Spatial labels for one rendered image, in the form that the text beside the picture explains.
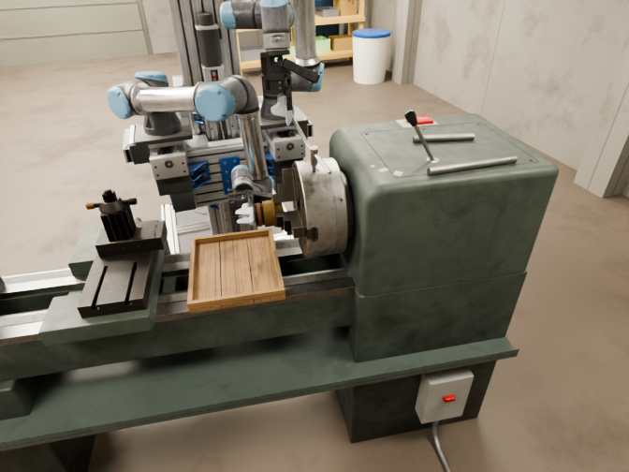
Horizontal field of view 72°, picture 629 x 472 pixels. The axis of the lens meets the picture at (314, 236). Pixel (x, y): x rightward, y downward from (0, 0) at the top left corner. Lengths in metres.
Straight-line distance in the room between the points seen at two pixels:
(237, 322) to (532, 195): 0.99
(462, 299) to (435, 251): 0.26
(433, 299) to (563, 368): 1.21
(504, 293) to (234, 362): 1.00
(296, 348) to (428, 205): 0.76
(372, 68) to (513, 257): 5.46
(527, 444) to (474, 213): 1.21
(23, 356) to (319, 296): 0.92
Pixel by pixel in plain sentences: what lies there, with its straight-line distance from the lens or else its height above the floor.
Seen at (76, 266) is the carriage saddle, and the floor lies 0.91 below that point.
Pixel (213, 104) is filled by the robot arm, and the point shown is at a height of 1.38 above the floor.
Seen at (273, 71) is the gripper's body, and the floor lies 1.50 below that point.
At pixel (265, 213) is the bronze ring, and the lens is 1.36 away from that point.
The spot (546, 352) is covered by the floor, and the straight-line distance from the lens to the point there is 2.64.
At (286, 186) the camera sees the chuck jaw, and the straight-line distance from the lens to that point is 1.39.
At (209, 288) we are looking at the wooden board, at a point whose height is 0.89.
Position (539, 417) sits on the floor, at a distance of 2.36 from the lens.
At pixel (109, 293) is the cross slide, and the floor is 0.97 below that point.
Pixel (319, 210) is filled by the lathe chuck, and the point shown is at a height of 1.16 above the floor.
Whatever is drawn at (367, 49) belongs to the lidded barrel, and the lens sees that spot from 6.69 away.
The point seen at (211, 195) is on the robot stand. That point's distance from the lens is 2.02.
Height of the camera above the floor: 1.81
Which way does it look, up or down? 35 degrees down
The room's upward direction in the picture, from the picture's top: 1 degrees counter-clockwise
